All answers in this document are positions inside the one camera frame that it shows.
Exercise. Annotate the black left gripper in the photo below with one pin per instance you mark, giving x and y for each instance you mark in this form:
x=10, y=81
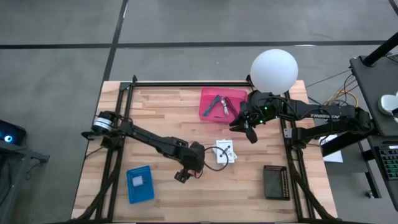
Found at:
x=192, y=157

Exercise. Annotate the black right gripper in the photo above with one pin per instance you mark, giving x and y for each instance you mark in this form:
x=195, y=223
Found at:
x=252, y=113

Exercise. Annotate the white cardboard box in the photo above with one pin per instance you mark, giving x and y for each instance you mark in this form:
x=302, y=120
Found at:
x=223, y=155
x=235, y=156

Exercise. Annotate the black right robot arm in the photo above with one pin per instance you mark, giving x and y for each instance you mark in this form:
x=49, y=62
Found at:
x=326, y=116

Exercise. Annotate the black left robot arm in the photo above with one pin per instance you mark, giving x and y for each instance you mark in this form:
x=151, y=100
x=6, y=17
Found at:
x=149, y=140

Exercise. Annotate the pink translucent plastic bin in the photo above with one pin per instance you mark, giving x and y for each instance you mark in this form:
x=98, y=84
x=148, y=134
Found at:
x=236, y=93

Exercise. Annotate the blue plastic bin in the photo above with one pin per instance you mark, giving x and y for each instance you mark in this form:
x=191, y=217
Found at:
x=146, y=193

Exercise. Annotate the black plastic bin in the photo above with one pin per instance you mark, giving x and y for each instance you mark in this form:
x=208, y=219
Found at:
x=275, y=183

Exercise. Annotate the white power adapter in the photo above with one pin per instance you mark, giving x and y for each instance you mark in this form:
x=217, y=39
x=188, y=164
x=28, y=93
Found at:
x=138, y=181

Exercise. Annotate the white globe lamp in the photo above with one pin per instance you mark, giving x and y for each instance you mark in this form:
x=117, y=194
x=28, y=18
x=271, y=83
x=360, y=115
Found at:
x=273, y=71

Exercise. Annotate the white paper sheet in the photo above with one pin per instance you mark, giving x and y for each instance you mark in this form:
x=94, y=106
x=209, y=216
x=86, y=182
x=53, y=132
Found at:
x=334, y=157

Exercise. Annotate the black side desk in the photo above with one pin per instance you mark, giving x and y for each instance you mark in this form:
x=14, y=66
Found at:
x=370, y=87

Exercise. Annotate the white rounded device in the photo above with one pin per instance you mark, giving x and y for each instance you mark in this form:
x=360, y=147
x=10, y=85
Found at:
x=388, y=104

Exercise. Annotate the black keyboard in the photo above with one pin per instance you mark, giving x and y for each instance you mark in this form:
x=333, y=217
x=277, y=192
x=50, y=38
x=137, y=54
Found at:
x=390, y=161

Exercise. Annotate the grey metal stand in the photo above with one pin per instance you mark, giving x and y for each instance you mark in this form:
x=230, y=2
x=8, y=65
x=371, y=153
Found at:
x=31, y=154

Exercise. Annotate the black pole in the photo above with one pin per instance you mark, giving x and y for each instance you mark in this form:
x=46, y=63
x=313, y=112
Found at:
x=381, y=49

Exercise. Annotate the black device blue light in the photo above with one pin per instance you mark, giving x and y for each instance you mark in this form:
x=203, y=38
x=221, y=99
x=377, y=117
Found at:
x=12, y=133

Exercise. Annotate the black aluminium table frame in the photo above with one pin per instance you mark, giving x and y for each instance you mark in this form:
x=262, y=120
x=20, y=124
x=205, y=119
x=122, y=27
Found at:
x=186, y=84

